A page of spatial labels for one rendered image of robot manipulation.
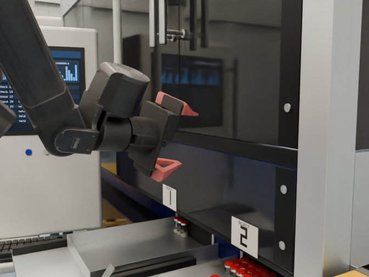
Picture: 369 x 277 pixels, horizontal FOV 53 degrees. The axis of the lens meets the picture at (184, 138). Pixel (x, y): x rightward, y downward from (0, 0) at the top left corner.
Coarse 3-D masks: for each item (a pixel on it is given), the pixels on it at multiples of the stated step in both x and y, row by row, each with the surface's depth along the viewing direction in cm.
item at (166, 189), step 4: (164, 188) 106; (168, 188) 104; (164, 192) 106; (168, 192) 104; (172, 192) 102; (164, 196) 106; (168, 196) 104; (172, 196) 102; (164, 200) 107; (168, 200) 104; (172, 200) 102; (164, 204) 107; (168, 204) 104; (172, 204) 102; (172, 208) 102
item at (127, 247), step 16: (128, 224) 112; (144, 224) 115; (160, 224) 117; (80, 240) 106; (96, 240) 108; (112, 240) 108; (128, 240) 108; (144, 240) 108; (160, 240) 108; (176, 240) 108; (192, 240) 108; (80, 256) 89; (96, 256) 97; (112, 256) 97; (128, 256) 97; (144, 256) 97; (160, 256) 89; (176, 256) 91; (208, 256) 96; (96, 272) 82
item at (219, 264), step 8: (232, 256) 89; (200, 264) 85; (208, 264) 86; (216, 264) 87; (224, 264) 88; (168, 272) 81; (176, 272) 82; (184, 272) 83; (192, 272) 84; (200, 272) 85; (208, 272) 86; (216, 272) 87
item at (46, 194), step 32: (64, 32) 130; (96, 32) 133; (64, 64) 130; (96, 64) 134; (0, 96) 125; (32, 128) 129; (0, 160) 127; (32, 160) 131; (64, 160) 134; (96, 160) 138; (0, 192) 128; (32, 192) 132; (64, 192) 135; (96, 192) 139; (0, 224) 129; (32, 224) 133; (64, 224) 136; (96, 224) 140
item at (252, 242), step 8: (232, 224) 77; (240, 224) 75; (248, 224) 73; (232, 232) 77; (240, 232) 75; (248, 232) 73; (256, 232) 70; (232, 240) 78; (240, 240) 75; (248, 240) 73; (256, 240) 70; (240, 248) 75; (248, 248) 73; (256, 248) 71; (256, 256) 71
